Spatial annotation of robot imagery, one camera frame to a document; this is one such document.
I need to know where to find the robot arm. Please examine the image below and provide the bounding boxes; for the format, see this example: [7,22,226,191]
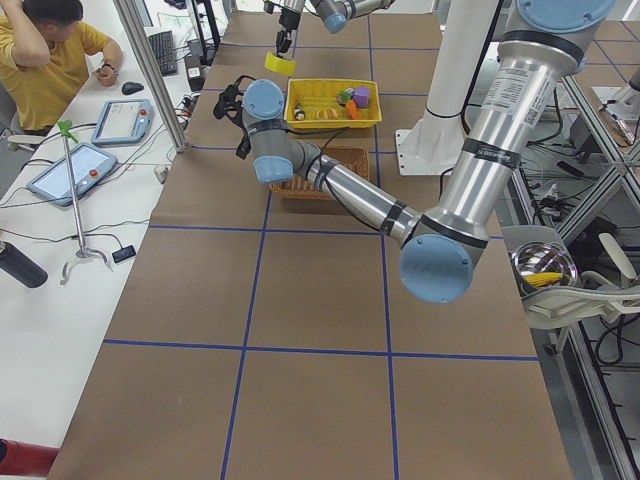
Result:
[241,1,614,303]
[264,0,395,58]

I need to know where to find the green grabber stick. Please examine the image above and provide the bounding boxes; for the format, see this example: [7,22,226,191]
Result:
[58,120,113,285]

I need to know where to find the metal pot with corn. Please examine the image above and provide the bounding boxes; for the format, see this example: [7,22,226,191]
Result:
[511,241,579,296]

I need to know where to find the near teach pendant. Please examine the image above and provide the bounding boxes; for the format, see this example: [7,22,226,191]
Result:
[25,141,118,209]

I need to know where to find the far teach pendant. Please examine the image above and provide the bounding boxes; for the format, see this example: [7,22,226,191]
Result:
[91,99,154,147]

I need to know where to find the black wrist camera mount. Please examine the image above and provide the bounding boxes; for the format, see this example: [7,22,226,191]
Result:
[212,75,254,129]

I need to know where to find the small grey can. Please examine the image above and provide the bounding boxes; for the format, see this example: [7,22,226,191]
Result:
[336,88,355,106]

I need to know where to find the black water bottle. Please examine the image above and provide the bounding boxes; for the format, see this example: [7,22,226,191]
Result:
[1,241,48,288]

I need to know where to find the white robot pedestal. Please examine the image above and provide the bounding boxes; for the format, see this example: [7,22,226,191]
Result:
[396,0,502,176]

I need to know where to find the orange toy carrot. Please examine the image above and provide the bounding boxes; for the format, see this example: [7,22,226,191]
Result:
[345,99,361,121]

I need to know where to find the brown wicker basket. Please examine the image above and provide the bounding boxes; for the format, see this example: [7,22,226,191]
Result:
[269,146,370,200]

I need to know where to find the small black adapter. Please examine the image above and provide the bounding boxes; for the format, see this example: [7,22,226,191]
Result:
[111,245,136,264]

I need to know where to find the person in yellow shirt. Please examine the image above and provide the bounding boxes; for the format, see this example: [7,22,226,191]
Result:
[1,0,122,134]

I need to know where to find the black computer mouse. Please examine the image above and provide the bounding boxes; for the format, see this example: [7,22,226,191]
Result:
[121,81,144,96]

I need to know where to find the purple block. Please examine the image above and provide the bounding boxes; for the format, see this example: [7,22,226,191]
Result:
[352,86,371,108]

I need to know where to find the teach pendant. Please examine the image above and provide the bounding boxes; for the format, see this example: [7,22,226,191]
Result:
[25,141,118,209]
[91,99,154,147]

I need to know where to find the toy croissant bread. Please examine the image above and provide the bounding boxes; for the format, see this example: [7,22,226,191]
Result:
[313,108,341,121]

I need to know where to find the aluminium frame post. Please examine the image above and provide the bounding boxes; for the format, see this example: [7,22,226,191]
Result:
[113,0,187,153]

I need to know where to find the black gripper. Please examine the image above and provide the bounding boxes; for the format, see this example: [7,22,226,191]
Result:
[275,6,301,56]
[235,133,251,160]

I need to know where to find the yellow plastic basket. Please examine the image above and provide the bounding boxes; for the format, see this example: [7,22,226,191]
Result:
[284,78,382,129]

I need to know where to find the toy panda figure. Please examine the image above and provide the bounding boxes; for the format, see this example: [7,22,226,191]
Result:
[293,104,307,121]

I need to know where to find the black keyboard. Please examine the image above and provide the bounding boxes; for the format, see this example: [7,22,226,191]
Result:
[147,31,178,76]

